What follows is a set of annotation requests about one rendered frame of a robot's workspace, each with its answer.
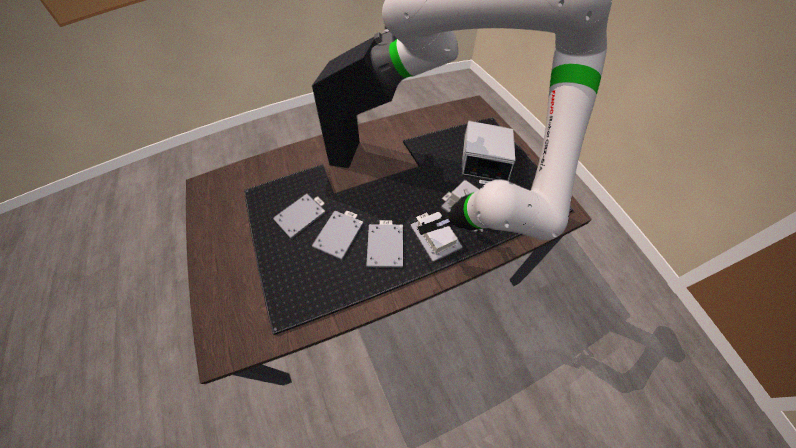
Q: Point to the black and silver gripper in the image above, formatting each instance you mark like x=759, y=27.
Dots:
x=438, y=224

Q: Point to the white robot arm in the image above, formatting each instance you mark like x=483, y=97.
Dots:
x=422, y=43

